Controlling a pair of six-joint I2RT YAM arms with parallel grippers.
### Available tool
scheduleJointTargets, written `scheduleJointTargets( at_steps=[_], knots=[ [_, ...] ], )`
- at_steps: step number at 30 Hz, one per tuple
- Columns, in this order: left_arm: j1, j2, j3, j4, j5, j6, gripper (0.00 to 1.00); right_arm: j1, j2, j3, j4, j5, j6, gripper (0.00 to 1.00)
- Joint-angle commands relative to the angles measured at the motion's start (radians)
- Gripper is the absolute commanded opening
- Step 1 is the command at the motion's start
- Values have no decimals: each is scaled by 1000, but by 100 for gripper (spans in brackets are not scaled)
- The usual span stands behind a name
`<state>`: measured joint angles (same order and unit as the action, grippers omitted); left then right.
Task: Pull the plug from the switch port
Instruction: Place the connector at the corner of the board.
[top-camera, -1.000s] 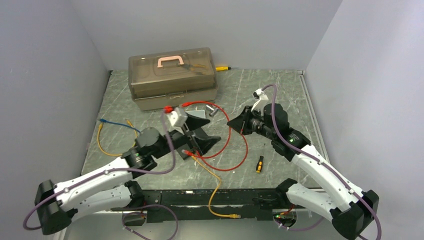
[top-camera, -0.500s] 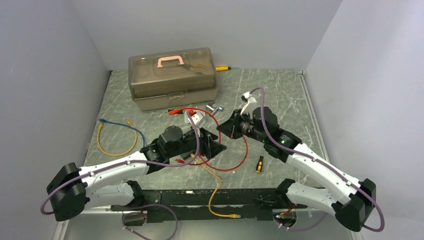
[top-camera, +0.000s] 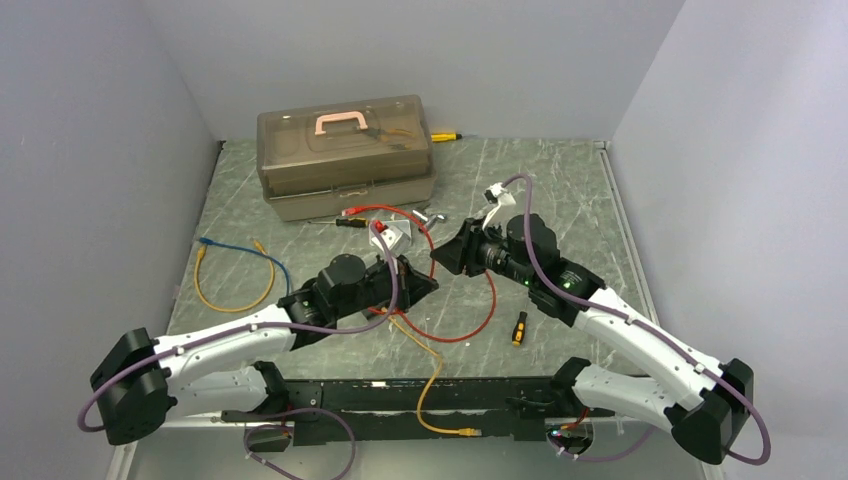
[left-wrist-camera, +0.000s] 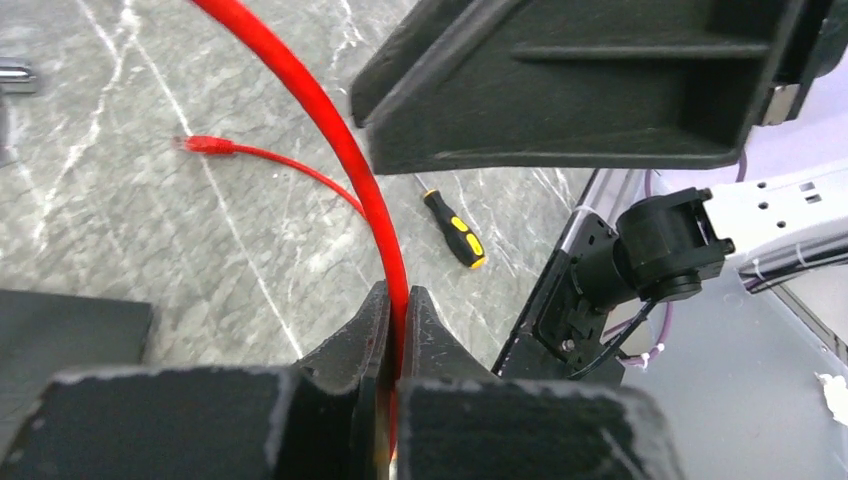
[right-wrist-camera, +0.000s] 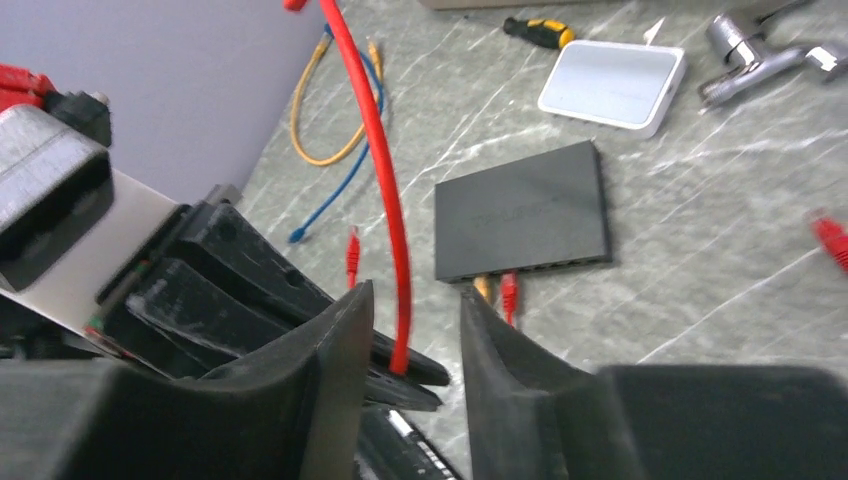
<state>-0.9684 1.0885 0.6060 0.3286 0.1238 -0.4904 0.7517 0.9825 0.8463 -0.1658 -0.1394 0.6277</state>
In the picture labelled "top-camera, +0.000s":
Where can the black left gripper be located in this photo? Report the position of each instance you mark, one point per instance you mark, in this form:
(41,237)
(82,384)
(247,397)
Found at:
(411,285)

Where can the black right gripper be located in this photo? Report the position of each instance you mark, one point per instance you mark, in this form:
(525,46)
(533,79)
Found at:
(466,246)

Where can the small white switch box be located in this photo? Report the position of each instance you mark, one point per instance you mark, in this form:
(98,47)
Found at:
(414,232)

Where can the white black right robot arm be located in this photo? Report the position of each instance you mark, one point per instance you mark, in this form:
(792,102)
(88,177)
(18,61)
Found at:
(701,402)

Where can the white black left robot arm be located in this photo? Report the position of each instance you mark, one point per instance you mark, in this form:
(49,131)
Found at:
(144,381)

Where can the chrome socket adapter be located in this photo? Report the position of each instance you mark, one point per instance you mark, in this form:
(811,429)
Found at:
(427,221)

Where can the black yellow screwdriver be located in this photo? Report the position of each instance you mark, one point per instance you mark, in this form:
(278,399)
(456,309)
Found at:
(347,222)

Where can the black orange stubby screwdriver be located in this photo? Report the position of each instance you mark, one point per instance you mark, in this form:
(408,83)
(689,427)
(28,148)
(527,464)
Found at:
(519,330)

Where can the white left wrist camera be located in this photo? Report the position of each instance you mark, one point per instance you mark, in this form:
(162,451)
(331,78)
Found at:
(396,234)

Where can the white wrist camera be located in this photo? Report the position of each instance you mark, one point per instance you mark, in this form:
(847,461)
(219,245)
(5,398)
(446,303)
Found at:
(503,206)
(396,234)

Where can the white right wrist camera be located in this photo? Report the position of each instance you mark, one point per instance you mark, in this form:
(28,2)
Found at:
(503,206)

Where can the yellow handled screwdriver by wall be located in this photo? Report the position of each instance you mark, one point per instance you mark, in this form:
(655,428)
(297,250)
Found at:
(446,137)

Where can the brown translucent toolbox pink handle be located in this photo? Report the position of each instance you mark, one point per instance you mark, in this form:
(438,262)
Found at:
(317,161)

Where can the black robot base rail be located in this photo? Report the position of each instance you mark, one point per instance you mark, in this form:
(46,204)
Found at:
(318,411)

